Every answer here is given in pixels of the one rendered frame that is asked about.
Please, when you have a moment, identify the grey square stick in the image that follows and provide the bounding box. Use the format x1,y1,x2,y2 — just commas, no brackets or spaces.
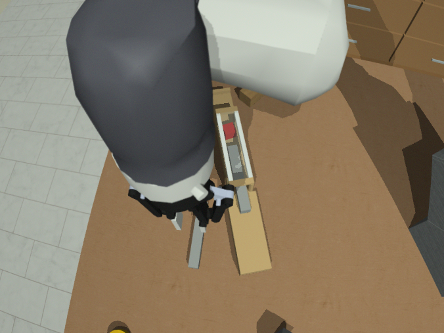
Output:
188,218,204,269
235,186,251,214

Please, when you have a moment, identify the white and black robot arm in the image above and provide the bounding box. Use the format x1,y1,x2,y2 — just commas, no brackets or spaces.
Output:
66,0,349,203

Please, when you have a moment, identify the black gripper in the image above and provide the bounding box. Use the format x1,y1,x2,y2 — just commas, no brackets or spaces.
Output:
128,178,234,233

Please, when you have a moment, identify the tan wooden bar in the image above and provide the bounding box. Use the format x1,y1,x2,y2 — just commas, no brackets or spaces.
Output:
239,88,264,107

